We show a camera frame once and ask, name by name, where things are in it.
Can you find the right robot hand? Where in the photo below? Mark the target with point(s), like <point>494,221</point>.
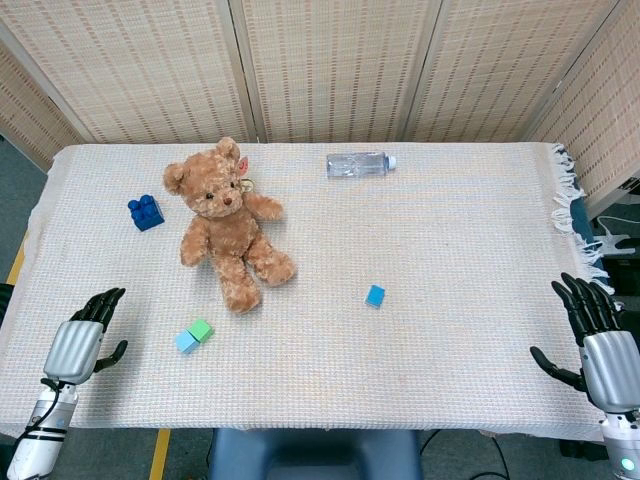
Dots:
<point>609,362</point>

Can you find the light blue cube block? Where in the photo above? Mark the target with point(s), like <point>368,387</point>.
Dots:
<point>186,343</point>

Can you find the white woven tablecloth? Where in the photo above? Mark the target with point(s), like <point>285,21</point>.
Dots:
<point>320,280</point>

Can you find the clear plastic water bottle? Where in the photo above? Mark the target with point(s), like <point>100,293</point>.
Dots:
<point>357,165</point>

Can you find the bamboo folding screen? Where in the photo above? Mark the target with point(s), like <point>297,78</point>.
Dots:
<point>320,70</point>

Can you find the dark blue building block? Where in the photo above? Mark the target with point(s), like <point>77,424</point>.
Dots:
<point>145,212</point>

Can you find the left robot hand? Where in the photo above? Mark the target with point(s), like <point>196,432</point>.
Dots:
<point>74,350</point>

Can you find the brown teddy bear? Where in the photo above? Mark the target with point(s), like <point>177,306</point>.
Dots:
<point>225,222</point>

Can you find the white equipment stand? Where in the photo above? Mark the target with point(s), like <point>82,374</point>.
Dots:
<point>617,240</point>

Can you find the green cube block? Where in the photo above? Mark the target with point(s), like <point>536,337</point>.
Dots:
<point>201,331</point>

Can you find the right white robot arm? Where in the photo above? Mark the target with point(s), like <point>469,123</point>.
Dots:
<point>622,442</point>

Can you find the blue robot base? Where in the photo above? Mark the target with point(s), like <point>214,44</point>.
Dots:
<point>315,455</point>

